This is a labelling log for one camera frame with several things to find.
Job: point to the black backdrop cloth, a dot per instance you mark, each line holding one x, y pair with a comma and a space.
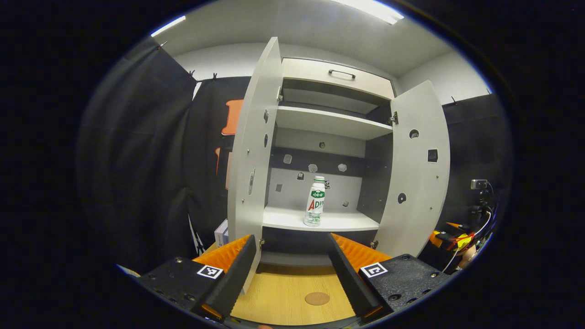
137, 160

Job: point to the white cabinet drawer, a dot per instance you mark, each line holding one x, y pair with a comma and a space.
311, 73

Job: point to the narrow ceiling light strip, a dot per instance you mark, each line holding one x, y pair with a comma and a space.
168, 26

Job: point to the round cork coaster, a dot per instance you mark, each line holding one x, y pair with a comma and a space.
317, 299

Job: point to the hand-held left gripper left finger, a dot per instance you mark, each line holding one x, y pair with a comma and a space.
234, 278

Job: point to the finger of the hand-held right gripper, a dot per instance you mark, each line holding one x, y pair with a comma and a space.
441, 238
461, 233

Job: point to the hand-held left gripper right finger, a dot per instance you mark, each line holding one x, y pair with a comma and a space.
347, 278

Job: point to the white book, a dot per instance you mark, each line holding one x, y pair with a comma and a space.
220, 235

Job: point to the wide ceiling light panel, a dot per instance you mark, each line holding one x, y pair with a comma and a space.
374, 10

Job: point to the white cabinet door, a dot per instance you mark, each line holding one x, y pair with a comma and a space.
251, 160
420, 205

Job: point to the white drink bottle green label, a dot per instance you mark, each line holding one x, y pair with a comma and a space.
315, 205

